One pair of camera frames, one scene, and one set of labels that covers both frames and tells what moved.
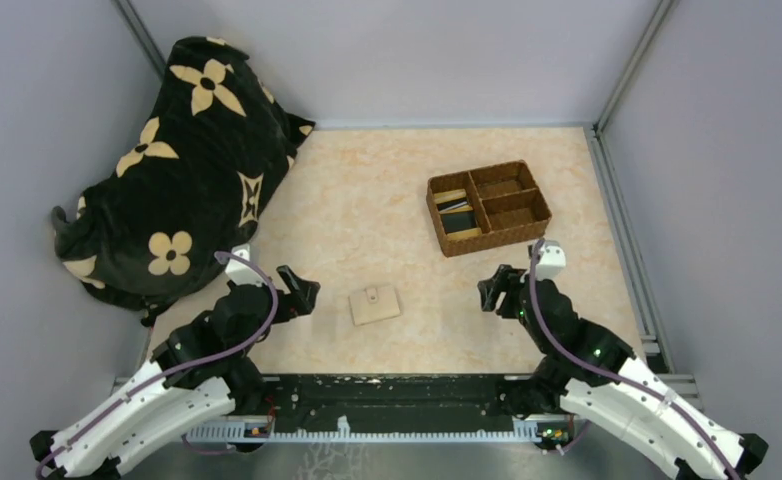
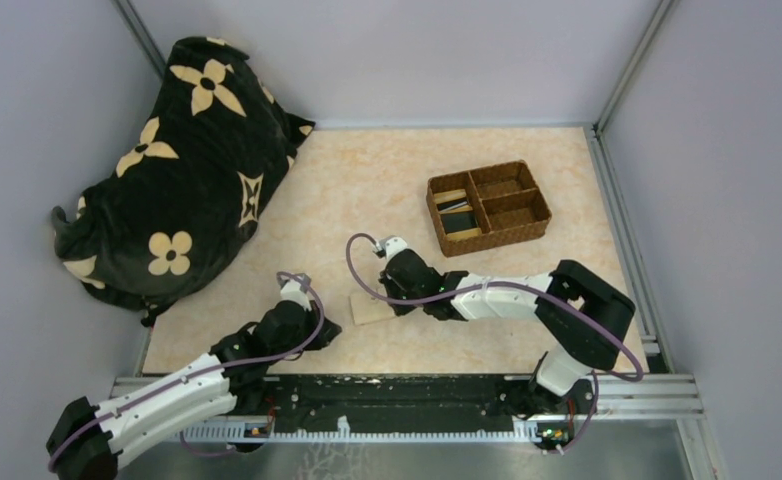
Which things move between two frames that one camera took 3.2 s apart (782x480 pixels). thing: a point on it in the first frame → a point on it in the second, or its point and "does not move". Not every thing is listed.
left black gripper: (289, 291) → (313, 327)
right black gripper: (503, 291) → (394, 285)
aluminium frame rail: (621, 229) does not move
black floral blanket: (157, 224) does not move
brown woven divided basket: (486, 208) does not move
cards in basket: (458, 217) does not move
